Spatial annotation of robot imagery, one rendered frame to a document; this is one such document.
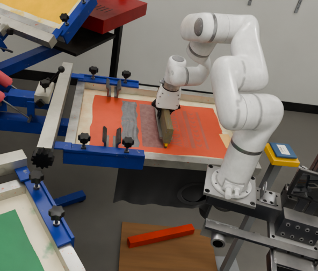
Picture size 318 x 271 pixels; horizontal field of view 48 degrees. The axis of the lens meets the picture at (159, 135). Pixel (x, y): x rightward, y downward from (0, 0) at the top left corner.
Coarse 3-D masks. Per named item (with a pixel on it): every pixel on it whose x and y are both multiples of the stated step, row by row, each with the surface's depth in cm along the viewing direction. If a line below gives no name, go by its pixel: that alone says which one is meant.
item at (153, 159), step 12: (84, 84) 172; (96, 84) 176; (180, 96) 184; (192, 96) 184; (204, 96) 185; (72, 108) 154; (72, 120) 146; (72, 132) 140; (156, 156) 137; (168, 156) 139; (180, 156) 140; (192, 156) 142; (180, 168) 140; (192, 168) 140; (204, 168) 141
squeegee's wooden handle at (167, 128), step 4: (164, 112) 153; (168, 112) 153; (164, 116) 151; (168, 116) 151; (160, 120) 158; (164, 120) 149; (168, 120) 148; (164, 124) 148; (168, 124) 146; (164, 128) 147; (168, 128) 143; (172, 128) 144; (164, 132) 146; (168, 132) 144; (172, 132) 144; (164, 136) 146; (168, 136) 145; (164, 140) 146; (168, 140) 147
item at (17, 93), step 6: (12, 90) 147; (18, 90) 148; (24, 90) 149; (12, 96) 144; (18, 96) 144; (24, 96) 145; (30, 96) 146; (12, 102) 145; (18, 102) 146; (24, 102) 146; (36, 108) 148; (42, 108) 148; (48, 108) 149
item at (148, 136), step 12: (96, 120) 156; (108, 120) 158; (96, 132) 149; (108, 132) 150; (144, 132) 155; (156, 132) 157; (216, 132) 166; (96, 144) 143; (120, 144) 146; (144, 144) 148; (156, 144) 150; (216, 144) 158; (216, 156) 151
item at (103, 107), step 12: (96, 96) 172; (96, 108) 164; (108, 108) 166; (120, 108) 168; (144, 108) 172; (180, 108) 178; (192, 108) 180; (204, 108) 182; (120, 120) 159; (144, 120) 163; (204, 120) 173; (216, 120) 175
